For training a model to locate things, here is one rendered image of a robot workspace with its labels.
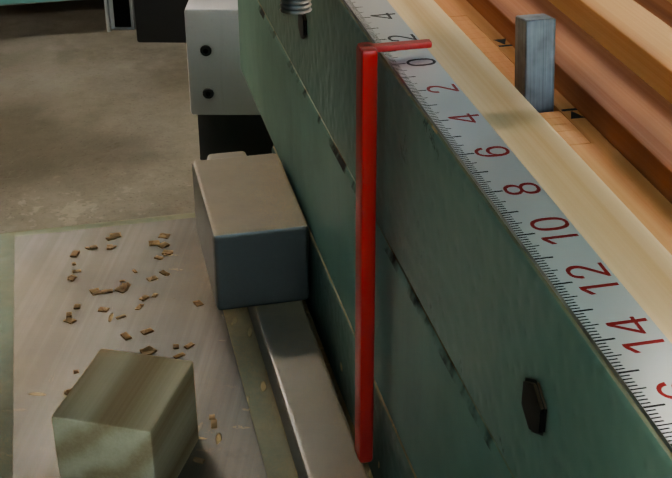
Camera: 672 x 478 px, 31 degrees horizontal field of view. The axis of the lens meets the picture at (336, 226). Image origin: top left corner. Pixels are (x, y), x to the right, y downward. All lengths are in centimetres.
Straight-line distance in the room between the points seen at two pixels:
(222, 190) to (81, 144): 213
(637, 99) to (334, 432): 16
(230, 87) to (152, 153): 159
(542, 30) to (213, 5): 64
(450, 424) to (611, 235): 8
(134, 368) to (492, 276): 19
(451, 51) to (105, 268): 24
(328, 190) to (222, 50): 54
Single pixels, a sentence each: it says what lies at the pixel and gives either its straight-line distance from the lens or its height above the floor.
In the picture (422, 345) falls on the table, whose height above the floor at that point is 89.
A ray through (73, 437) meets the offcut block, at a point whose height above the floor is 83.
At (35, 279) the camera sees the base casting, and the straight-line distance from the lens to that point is 56.
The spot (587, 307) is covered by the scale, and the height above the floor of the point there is 96.
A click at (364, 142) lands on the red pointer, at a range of 35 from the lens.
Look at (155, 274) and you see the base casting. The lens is 55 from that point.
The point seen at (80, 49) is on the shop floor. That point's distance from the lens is 317.
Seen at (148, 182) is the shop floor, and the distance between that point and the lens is 245.
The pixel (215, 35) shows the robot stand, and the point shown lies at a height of 75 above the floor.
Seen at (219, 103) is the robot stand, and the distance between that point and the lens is 100.
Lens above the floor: 108
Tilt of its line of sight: 29 degrees down
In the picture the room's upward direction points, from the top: straight up
